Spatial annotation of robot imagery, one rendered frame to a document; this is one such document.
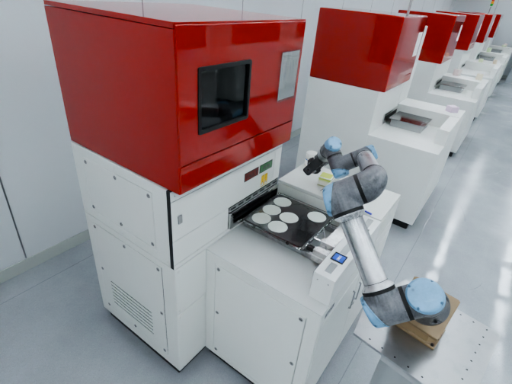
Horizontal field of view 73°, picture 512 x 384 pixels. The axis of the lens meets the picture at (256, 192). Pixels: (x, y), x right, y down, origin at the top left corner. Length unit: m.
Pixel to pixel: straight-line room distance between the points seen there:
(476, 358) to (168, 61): 1.49
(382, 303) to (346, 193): 0.39
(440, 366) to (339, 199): 0.69
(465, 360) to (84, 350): 1.97
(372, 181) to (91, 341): 1.91
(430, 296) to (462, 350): 0.37
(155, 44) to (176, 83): 0.13
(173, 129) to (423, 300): 1.00
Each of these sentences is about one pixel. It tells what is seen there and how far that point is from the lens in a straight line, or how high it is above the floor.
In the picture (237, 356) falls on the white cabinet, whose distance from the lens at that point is 2.08.
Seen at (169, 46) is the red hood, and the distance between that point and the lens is 1.18.
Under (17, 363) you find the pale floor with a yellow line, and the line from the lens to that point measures 2.56.
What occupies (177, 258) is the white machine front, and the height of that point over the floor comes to 0.87.
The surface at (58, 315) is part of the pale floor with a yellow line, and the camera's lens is 2.71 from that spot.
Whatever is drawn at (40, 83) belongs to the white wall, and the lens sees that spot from 2.67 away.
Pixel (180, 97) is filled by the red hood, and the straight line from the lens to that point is 1.21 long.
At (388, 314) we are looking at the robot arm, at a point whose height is 1.01.
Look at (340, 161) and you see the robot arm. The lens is 1.68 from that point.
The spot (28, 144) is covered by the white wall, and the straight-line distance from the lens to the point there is 2.73.
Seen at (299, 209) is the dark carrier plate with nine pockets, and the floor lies 0.90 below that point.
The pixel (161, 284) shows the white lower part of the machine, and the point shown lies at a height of 0.67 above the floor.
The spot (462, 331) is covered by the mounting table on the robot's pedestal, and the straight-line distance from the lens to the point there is 1.69.
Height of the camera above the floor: 1.92
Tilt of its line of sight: 30 degrees down
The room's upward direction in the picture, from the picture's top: 5 degrees clockwise
